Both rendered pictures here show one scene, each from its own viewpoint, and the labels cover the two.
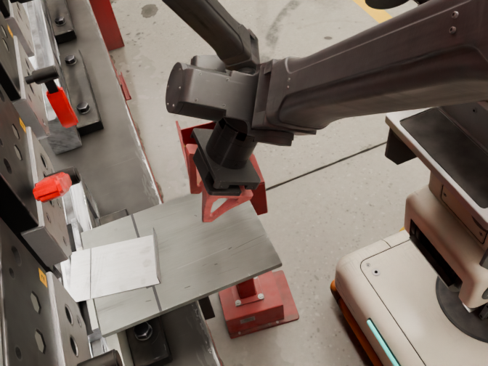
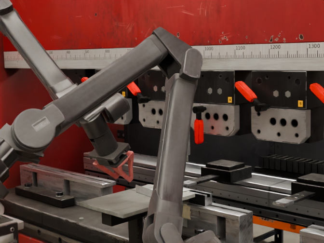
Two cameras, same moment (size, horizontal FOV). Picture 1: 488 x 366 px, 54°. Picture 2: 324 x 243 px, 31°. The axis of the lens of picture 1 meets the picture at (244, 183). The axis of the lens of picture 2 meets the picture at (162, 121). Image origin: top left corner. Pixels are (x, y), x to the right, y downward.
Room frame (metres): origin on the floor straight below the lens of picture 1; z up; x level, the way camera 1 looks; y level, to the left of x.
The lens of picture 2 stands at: (1.75, -0.58, 1.40)
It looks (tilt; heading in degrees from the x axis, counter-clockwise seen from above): 7 degrees down; 150
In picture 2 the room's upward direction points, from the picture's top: 2 degrees counter-clockwise
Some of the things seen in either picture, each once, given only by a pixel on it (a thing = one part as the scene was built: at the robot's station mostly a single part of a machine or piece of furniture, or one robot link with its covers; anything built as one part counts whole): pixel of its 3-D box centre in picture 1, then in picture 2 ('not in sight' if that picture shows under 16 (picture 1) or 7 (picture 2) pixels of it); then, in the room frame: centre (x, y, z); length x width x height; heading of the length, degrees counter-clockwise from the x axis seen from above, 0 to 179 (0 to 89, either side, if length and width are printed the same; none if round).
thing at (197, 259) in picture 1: (177, 248); (138, 199); (0.40, 0.11, 1.00); 0.26 x 0.18 x 0.01; 105
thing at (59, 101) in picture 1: (54, 99); (200, 124); (0.53, 0.23, 1.20); 0.04 x 0.02 x 0.10; 105
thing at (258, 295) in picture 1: (246, 289); not in sight; (0.77, 0.05, 0.13); 0.10 x 0.10 x 0.01; 8
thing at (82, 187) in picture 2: not in sight; (64, 185); (-0.17, 0.12, 0.92); 0.50 x 0.06 x 0.10; 15
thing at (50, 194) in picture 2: not in sight; (43, 195); (-0.20, 0.05, 0.89); 0.30 x 0.05 x 0.03; 15
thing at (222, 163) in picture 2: not in sight; (210, 174); (0.32, 0.41, 1.01); 0.26 x 0.12 x 0.05; 105
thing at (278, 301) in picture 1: (256, 295); not in sight; (0.77, 0.02, 0.06); 0.25 x 0.20 x 0.12; 98
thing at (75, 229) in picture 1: (79, 276); (182, 194); (0.38, 0.26, 0.99); 0.20 x 0.03 x 0.03; 15
